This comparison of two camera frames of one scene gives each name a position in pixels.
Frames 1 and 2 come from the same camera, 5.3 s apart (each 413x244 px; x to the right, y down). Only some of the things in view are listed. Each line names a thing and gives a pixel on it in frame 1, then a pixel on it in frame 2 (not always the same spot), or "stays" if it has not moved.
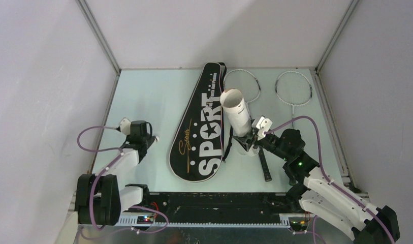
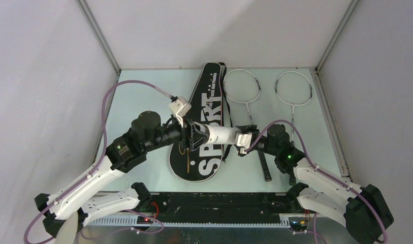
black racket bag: x=196 y=150 stays
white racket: x=248 y=84 stays
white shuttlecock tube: x=236 y=111 -> x=214 y=134
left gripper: x=150 y=139 -> x=185 y=134
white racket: x=293 y=88 stays
